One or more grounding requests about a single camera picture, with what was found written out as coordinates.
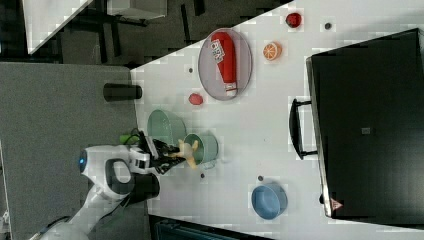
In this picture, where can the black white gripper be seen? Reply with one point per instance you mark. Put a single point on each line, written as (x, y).
(142, 160)

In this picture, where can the yellow plush peeled banana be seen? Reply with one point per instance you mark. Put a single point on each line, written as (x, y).
(187, 151)

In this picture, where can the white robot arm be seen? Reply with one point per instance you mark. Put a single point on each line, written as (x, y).
(120, 174)

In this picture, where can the green mug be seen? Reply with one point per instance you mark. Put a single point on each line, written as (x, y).
(206, 154)

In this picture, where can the green perforated colander basket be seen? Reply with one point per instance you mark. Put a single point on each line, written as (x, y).
(166, 127)

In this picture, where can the grey round plate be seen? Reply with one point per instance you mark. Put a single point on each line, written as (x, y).
(208, 71)

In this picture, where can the blue bowl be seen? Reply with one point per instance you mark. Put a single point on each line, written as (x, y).
(269, 201)

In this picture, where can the red plush ketchup bottle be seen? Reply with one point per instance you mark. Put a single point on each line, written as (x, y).
(223, 51)

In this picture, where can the plush orange slice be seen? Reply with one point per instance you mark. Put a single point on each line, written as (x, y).
(272, 51)

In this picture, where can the red plush strawberry green leaves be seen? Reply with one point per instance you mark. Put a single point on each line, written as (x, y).
(293, 20)

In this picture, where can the silver black toaster oven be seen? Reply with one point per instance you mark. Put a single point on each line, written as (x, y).
(368, 118)

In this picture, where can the black cylinder table post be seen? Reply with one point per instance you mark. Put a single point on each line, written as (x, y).
(146, 187)
(121, 92)

